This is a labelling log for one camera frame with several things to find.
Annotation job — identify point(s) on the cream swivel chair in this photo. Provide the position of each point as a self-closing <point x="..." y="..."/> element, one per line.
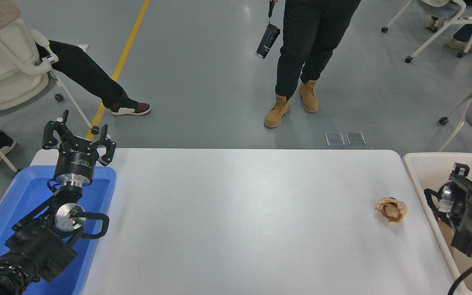
<point x="6" y="73"/>

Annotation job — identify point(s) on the white paper scrap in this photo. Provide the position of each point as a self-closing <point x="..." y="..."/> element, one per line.
<point x="84" y="47"/>

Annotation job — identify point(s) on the tan paper ball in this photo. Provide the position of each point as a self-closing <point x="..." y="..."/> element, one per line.
<point x="391" y="209"/>

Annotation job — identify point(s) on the large pale bin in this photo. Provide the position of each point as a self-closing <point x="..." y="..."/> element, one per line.
<point x="428" y="172"/>

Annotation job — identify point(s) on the person in red-white shoes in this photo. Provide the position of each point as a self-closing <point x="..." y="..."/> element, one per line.
<point x="80" y="69"/>

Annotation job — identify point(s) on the clear floor plate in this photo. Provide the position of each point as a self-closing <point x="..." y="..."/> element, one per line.
<point x="335" y="139"/>
<point x="355" y="138"/>

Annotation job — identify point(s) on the white chair with grey seat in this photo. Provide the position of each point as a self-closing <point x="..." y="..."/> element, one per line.
<point x="445" y="10"/>

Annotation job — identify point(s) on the person in tan shoes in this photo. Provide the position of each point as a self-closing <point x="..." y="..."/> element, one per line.
<point x="467" y="30"/>

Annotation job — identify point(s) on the blue plastic tray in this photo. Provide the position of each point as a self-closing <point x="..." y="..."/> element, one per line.
<point x="27" y="192"/>

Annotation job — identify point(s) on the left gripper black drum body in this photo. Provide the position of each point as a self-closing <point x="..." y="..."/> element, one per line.
<point x="75" y="162"/>

